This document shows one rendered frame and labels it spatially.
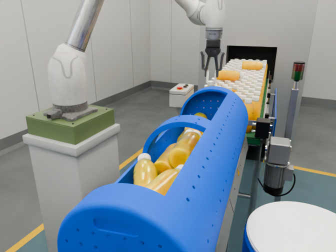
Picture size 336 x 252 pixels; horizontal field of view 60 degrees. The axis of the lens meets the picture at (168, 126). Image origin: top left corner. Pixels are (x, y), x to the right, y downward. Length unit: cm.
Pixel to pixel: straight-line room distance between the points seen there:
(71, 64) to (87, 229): 90
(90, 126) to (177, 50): 489
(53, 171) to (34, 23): 289
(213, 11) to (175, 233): 125
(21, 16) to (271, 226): 366
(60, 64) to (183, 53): 487
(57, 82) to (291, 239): 104
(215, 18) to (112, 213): 124
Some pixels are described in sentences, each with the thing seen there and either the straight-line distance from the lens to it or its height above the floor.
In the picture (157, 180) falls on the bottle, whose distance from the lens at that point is 69.
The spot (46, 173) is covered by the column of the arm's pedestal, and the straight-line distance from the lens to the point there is 149.
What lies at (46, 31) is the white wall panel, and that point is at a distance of 424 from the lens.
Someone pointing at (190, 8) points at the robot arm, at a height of 155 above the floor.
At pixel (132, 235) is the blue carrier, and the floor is 118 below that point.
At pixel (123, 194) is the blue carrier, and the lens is 51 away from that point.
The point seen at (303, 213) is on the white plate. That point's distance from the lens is 86.
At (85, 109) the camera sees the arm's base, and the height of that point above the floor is 111.
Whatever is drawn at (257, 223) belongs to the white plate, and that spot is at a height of 104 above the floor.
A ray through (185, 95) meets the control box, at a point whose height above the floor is 108.
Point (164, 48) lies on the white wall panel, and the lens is 623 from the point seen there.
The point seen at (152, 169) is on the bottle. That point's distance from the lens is 80.
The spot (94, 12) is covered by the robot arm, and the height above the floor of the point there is 153.
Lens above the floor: 152
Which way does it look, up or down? 21 degrees down
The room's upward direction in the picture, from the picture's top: straight up
